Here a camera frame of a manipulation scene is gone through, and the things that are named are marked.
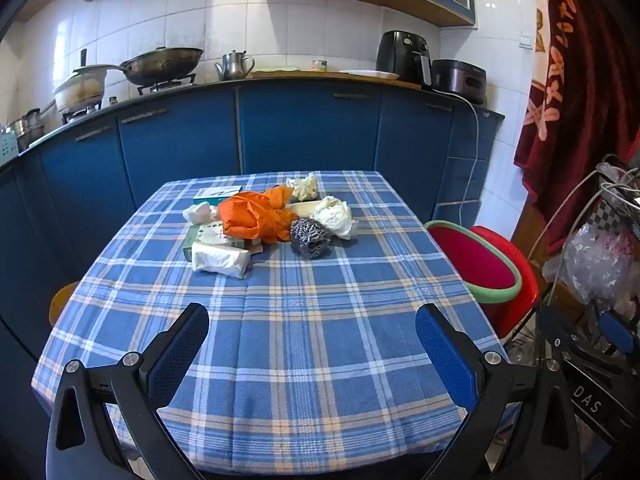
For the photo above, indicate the small crumpled white tissue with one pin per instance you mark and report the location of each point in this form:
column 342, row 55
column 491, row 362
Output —
column 197, row 212

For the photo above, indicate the silver foil packet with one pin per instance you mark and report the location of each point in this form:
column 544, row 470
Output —
column 220, row 260

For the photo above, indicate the white cooking pot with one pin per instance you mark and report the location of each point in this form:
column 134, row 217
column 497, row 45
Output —
column 80, row 92

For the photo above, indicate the gas stove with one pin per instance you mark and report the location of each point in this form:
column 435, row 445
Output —
column 167, row 84

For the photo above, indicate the orange stool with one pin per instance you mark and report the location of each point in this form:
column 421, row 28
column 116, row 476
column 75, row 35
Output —
column 62, row 302

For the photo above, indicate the blue kitchen base cabinets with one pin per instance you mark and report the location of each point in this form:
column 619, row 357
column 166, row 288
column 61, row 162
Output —
column 300, row 130

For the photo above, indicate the red basin with green rim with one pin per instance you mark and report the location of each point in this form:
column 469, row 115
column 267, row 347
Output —
column 470, row 260

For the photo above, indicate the white wall switch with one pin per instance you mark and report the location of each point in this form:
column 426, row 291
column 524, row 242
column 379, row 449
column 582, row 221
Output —
column 526, row 40

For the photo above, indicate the black air fryer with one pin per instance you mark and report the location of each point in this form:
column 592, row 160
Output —
column 400, row 55

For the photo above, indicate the green medicine box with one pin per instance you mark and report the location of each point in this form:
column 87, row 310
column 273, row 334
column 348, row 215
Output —
column 205, row 232

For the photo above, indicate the steel wool scrubber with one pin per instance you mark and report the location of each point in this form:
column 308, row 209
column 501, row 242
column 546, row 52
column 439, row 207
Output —
column 310, row 237

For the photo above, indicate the pale green utensil holder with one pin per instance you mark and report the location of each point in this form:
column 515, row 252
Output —
column 7, row 149

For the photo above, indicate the red patterned hanging blanket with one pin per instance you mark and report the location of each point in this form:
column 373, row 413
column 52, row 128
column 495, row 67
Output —
column 585, row 110

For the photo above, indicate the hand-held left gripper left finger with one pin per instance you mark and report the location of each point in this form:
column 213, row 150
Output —
column 175, row 355

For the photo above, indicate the large crumpled white paper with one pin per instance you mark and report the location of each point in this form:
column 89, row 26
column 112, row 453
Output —
column 332, row 215

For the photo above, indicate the orange plastic bag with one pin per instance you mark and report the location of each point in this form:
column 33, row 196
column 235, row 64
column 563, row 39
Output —
column 250, row 215

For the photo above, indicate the white teal medicine box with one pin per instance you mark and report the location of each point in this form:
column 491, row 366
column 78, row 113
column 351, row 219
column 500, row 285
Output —
column 215, row 193

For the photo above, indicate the steel kettle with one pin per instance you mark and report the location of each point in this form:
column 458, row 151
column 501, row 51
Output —
column 235, row 66

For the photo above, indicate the cream ruffled scrunchie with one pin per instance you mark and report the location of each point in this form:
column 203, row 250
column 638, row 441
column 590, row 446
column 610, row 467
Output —
column 305, row 187

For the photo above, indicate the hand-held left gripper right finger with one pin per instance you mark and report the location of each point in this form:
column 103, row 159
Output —
column 445, row 360

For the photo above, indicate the yellow sponge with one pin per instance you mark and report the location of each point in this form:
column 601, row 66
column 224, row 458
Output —
column 302, row 207

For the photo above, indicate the stacked steel pots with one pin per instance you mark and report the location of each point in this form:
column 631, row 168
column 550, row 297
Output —
column 27, row 127

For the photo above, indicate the white plate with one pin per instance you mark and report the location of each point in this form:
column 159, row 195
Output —
column 370, row 75

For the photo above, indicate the clear plastic bag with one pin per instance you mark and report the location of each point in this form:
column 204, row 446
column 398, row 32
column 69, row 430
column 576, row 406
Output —
column 595, row 260

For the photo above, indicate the blue plaid tablecloth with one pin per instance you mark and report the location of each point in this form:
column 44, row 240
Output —
column 300, row 335

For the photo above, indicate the dark wok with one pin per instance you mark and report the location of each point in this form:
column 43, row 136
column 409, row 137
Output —
column 160, row 62

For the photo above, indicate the dark rice cooker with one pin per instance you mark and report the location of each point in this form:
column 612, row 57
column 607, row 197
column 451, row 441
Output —
column 457, row 80

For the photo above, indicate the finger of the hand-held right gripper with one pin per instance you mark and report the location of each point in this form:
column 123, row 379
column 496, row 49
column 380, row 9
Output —
column 560, row 327
column 617, row 331

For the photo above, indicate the red plastic chair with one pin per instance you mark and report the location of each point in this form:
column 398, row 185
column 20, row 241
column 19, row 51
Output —
column 525, row 305

